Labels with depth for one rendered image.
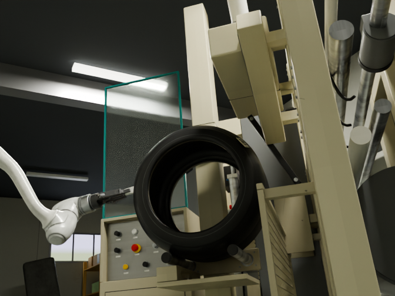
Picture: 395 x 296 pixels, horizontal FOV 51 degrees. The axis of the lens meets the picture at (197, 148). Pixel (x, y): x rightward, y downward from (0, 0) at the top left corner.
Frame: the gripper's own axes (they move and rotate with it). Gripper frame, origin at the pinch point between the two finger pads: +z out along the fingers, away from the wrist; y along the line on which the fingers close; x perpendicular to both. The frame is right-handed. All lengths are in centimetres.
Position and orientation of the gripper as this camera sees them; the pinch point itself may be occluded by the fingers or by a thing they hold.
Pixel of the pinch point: (131, 190)
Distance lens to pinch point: 201.3
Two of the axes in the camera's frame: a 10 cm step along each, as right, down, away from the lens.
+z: 9.4, -3.0, -1.7
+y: 2.7, 3.6, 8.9
